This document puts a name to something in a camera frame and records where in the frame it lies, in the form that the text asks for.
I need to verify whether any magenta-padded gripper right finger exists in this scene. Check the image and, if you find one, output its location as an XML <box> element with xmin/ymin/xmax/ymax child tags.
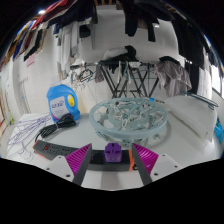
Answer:
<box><xmin>130</xmin><ymin>142</ymin><xmax>183</xmax><ymax>187</ymax></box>

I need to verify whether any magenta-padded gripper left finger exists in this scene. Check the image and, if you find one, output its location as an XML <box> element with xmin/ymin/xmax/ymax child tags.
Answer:
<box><xmin>45</xmin><ymin>143</ymin><xmax>94</xmax><ymax>187</ymax></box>

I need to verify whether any purple charger block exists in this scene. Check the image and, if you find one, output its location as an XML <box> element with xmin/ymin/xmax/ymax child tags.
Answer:
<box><xmin>103</xmin><ymin>142</ymin><xmax>123</xmax><ymax>164</ymax></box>

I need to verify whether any dark grey orange-ended power strip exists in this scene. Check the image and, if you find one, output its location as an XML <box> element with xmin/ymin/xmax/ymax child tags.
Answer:
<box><xmin>32</xmin><ymin>139</ymin><xmax>136</xmax><ymax>173</ymax></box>

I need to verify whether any pale green round clip hanger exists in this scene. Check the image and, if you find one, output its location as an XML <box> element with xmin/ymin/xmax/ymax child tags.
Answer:
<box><xmin>88</xmin><ymin>97</ymin><xmax>168</xmax><ymax>148</ymax></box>

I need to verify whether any blue detergent bottle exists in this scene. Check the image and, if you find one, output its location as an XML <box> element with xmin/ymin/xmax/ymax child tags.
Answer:
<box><xmin>46</xmin><ymin>84</ymin><xmax>81</xmax><ymax>124</ymax></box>

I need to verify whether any white pillow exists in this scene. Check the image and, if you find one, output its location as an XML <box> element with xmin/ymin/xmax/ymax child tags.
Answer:
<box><xmin>165</xmin><ymin>95</ymin><xmax>218</xmax><ymax>143</ymax></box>

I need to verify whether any dark teal hoop hanger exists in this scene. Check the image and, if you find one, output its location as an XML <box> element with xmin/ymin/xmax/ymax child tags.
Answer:
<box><xmin>181</xmin><ymin>91</ymin><xmax>220</xmax><ymax>110</ymax></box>

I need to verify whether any black folding drying rack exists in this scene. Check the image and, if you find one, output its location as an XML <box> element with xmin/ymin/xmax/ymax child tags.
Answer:
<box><xmin>69</xmin><ymin>59</ymin><xmax>161</xmax><ymax>100</ymax></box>

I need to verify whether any grey garment on rack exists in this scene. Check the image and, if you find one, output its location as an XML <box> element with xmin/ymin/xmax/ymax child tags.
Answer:
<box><xmin>154</xmin><ymin>56</ymin><xmax>193</xmax><ymax>98</ymax></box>

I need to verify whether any white and black cloth bundle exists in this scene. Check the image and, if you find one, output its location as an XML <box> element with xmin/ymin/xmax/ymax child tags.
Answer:
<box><xmin>102</xmin><ymin>45</ymin><xmax>140</xmax><ymax>63</ymax></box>

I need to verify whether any row of colourful hanging clothes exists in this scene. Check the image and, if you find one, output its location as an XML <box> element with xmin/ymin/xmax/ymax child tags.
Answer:
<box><xmin>0</xmin><ymin>0</ymin><xmax>98</xmax><ymax>69</ymax></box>

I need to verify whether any row of dark hanging clothes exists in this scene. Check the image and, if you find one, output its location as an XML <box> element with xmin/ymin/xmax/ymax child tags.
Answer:
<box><xmin>118</xmin><ymin>0</ymin><xmax>223</xmax><ymax>69</ymax></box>

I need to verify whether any pile of thin wire hangers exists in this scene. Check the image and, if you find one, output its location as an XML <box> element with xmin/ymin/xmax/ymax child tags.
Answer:
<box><xmin>6</xmin><ymin>114</ymin><xmax>53</xmax><ymax>158</ymax></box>

